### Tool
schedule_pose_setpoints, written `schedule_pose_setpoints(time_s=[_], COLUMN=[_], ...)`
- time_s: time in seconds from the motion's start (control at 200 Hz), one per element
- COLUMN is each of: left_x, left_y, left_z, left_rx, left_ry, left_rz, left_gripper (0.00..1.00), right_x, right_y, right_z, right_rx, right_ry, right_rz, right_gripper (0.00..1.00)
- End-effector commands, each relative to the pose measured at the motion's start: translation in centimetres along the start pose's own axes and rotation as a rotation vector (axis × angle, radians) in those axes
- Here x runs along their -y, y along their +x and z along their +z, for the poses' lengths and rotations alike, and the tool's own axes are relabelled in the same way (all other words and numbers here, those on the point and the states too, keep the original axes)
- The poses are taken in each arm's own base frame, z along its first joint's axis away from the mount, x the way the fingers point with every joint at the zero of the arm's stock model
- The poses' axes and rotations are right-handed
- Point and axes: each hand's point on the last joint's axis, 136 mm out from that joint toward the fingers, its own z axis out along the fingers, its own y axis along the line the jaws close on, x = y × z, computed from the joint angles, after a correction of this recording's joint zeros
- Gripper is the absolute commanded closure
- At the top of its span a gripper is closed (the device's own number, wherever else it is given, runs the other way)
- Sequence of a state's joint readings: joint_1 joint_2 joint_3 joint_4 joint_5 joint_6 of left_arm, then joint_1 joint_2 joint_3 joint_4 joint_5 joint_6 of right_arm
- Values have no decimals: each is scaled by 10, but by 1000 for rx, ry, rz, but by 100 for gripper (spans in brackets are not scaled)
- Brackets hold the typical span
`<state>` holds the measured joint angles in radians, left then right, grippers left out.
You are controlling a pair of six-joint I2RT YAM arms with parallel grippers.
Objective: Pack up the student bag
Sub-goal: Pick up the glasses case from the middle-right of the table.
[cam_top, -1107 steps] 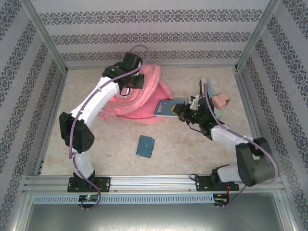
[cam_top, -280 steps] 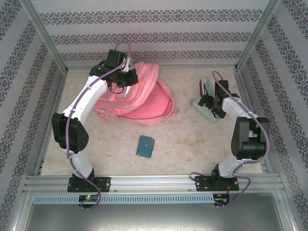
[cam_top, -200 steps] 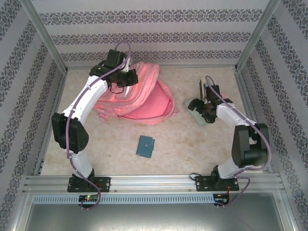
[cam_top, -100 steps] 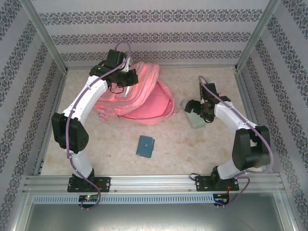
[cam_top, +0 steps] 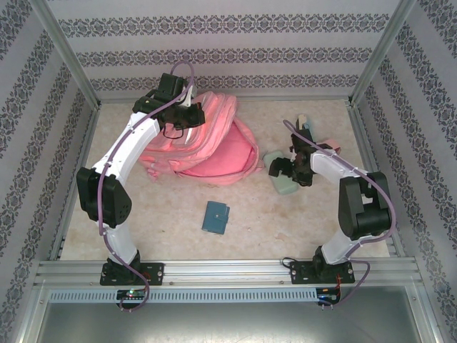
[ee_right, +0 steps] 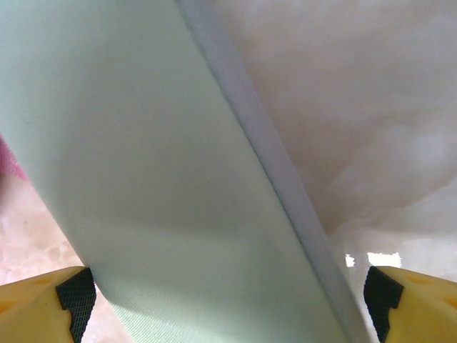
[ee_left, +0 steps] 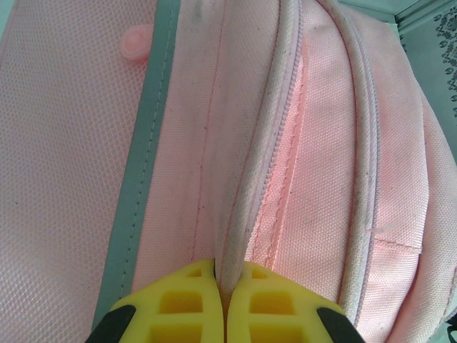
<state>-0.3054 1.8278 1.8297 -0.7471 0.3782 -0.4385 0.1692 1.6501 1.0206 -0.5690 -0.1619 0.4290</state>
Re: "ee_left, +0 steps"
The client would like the pink backpack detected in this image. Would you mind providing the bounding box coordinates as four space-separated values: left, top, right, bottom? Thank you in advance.
0 0 457 343

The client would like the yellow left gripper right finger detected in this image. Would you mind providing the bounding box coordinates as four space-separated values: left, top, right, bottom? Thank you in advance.
226 262 361 343

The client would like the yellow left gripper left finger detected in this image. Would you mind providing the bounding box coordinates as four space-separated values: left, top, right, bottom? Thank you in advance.
85 258 226 343

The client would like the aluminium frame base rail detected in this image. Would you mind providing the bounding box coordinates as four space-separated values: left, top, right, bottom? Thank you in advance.
337 0 457 40

